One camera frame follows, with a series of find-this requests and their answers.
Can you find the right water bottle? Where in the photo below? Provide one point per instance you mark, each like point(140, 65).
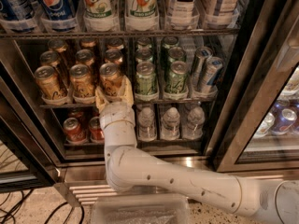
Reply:
point(193, 126)

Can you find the red can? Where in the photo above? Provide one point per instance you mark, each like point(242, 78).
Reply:
point(95, 129)
point(73, 130)

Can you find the front left red can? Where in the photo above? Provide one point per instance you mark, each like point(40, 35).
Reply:
point(73, 130)

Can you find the front middle red can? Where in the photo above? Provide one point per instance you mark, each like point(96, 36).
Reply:
point(95, 129)

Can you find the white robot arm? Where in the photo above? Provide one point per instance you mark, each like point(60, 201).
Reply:
point(123, 155)

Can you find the slim silver blue can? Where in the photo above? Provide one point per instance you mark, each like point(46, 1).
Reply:
point(210, 74)
point(200, 56)

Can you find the pepsi can behind glass door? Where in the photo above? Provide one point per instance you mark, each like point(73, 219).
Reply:
point(284, 120)

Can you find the rear slim silver blue can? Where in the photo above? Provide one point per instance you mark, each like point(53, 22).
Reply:
point(200, 56)

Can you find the front slim silver blue can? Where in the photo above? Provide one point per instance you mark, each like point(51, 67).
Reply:
point(210, 74)

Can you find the fridge vent grille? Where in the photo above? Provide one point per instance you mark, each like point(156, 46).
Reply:
point(90, 193)

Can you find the pepsi bottle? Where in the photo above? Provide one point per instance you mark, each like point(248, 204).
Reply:
point(60, 15)

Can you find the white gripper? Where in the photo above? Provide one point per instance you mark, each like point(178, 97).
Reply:
point(117, 114)

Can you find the white label bottle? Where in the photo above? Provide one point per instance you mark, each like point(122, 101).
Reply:
point(181, 14)
point(219, 13)

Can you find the water bottle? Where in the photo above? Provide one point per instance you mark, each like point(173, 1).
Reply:
point(193, 126)
point(170, 124)
point(146, 125)

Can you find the right 7up bottle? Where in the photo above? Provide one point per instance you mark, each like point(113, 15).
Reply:
point(141, 14)

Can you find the second row middle orange can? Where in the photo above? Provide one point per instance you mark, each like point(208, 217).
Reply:
point(86, 56)

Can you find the left white label bottle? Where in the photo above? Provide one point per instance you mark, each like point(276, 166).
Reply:
point(181, 14)

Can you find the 7up bottle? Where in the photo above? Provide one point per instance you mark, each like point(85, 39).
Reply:
point(141, 14)
point(99, 15)

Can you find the right white label bottle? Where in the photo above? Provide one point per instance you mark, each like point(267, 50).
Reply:
point(219, 13)

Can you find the green can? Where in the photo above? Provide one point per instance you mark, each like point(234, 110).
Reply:
point(176, 77)
point(145, 79)

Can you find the middle water bottle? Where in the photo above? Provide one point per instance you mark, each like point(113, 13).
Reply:
point(170, 124)

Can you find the second row orange can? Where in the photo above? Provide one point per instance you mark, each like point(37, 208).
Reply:
point(114, 56)
point(86, 56)
point(53, 58)

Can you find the clear plastic bin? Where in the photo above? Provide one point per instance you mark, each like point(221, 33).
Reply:
point(166, 208)

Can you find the second row left orange can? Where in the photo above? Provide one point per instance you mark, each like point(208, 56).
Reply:
point(53, 58)

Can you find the left dark blue bottle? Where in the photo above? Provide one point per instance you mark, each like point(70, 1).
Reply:
point(17, 16)

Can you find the left water bottle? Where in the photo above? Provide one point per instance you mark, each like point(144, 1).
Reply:
point(146, 125)

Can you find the front left green can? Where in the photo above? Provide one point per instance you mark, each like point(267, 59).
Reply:
point(145, 79)

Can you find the left 7up bottle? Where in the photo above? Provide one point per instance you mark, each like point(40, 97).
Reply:
point(99, 15)

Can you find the second row right orange can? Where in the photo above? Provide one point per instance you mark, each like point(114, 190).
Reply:
point(114, 56)

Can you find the front right green can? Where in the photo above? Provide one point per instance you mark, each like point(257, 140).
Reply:
point(176, 77)

